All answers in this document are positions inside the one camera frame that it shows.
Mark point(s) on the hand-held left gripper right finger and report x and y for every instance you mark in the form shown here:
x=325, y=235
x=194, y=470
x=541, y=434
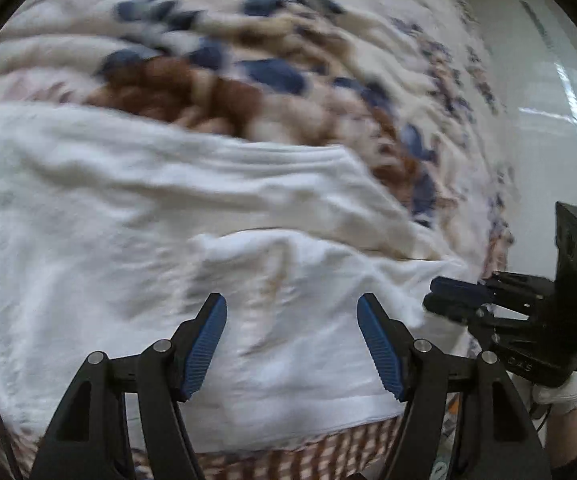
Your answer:
x=379, y=345

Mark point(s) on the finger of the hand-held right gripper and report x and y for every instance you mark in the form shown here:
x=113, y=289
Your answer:
x=456, y=286
x=446, y=306

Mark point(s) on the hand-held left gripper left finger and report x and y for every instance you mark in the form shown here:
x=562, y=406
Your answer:
x=207, y=340

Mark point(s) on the white towel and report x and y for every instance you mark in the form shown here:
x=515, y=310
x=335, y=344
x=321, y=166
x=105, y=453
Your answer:
x=168, y=240

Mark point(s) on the person's right forearm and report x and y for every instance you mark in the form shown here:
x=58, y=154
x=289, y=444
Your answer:
x=571, y=435

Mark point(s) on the person's right hand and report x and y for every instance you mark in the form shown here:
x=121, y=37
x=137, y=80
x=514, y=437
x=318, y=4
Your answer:
x=563, y=395

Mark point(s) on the brown checkered cloth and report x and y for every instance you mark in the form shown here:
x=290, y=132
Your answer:
x=288, y=460

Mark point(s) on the floral printed blanket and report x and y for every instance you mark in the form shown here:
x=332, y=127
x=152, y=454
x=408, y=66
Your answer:
x=278, y=55

